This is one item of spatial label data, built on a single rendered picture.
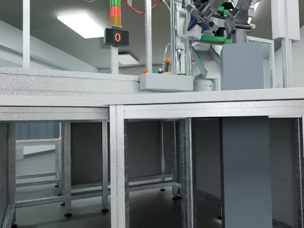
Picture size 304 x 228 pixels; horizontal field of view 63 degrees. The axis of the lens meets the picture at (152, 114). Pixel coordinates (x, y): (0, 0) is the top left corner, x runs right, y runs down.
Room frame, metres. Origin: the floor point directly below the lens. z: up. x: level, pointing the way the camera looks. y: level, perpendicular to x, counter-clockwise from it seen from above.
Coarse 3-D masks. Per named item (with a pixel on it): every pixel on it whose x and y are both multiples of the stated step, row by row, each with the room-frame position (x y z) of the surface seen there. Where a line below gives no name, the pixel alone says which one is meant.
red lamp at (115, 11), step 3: (114, 6) 1.23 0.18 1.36; (117, 6) 1.24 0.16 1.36; (111, 9) 1.24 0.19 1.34; (114, 9) 1.23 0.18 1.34; (117, 9) 1.24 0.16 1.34; (120, 9) 1.26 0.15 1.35; (111, 12) 1.24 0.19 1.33; (114, 12) 1.23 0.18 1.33; (117, 12) 1.24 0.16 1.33; (120, 12) 1.26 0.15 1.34; (111, 15) 1.24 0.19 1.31; (114, 15) 1.23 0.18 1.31; (117, 15) 1.24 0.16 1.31; (120, 15) 1.26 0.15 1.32
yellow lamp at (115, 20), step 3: (111, 18) 1.24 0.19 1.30; (114, 18) 1.23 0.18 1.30; (117, 18) 1.24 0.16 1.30; (120, 18) 1.26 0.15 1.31; (111, 21) 1.24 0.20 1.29; (114, 21) 1.23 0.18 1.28; (117, 21) 1.24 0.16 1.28; (120, 21) 1.25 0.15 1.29; (111, 24) 1.24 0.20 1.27; (114, 24) 1.23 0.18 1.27; (117, 24) 1.24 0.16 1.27; (120, 24) 1.25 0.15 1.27
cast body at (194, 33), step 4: (196, 24) 1.15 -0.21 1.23; (192, 28) 1.16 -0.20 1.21; (196, 28) 1.16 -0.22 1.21; (200, 28) 1.17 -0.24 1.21; (188, 32) 1.18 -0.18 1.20; (192, 32) 1.16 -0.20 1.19; (196, 32) 1.15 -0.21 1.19; (200, 32) 1.17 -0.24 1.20; (188, 36) 1.18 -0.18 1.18; (192, 36) 1.16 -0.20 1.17; (196, 36) 1.15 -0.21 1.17; (200, 36) 1.16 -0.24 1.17
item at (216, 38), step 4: (184, 24) 1.46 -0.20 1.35; (200, 24) 1.50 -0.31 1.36; (184, 28) 1.46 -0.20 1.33; (184, 32) 1.47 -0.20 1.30; (204, 36) 1.25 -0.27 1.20; (208, 36) 1.26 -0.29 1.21; (212, 36) 1.26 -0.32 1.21; (216, 36) 1.36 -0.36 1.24; (220, 36) 1.32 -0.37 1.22; (204, 40) 1.26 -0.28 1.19; (208, 40) 1.27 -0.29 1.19; (212, 40) 1.27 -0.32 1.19; (216, 40) 1.28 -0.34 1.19; (220, 40) 1.28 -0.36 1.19
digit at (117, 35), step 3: (114, 30) 1.23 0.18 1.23; (114, 33) 1.23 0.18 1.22; (117, 33) 1.23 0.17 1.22; (120, 33) 1.24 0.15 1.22; (114, 36) 1.23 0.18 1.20; (117, 36) 1.23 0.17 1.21; (120, 36) 1.24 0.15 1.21; (114, 39) 1.23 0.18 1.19; (117, 39) 1.23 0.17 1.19; (120, 39) 1.24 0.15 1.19; (117, 42) 1.23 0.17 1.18; (120, 42) 1.24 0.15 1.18
